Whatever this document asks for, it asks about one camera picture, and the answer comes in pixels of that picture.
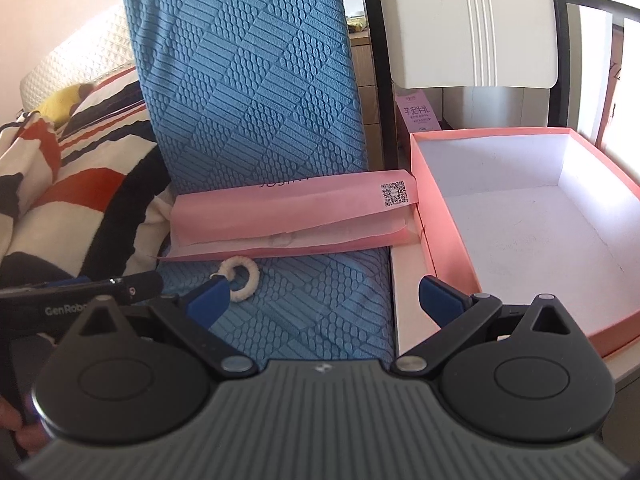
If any small pink card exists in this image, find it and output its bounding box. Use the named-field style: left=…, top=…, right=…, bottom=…
left=395, top=88, right=442, bottom=133

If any white folding chair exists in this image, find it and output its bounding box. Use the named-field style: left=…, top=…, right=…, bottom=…
left=366, top=0, right=639, bottom=387

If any striped blanket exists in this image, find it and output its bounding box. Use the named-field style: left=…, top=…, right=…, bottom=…
left=1, top=66, right=174, bottom=287

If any person's left hand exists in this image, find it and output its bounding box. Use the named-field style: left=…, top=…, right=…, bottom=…
left=0, top=398, right=50, bottom=456

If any cream rope ring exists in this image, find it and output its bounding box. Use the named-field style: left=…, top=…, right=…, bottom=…
left=209, top=254, right=262, bottom=304

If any pink open box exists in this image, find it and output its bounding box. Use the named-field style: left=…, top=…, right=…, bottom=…
left=410, top=128, right=639, bottom=356

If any black metal rail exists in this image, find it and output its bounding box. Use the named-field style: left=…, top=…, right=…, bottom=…
left=566, top=0, right=640, bottom=28

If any yellow plush toy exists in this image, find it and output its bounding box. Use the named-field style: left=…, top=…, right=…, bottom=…
left=36, top=84, right=94, bottom=128

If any pink paper bag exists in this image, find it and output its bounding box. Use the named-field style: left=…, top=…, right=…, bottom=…
left=162, top=170, right=418, bottom=261

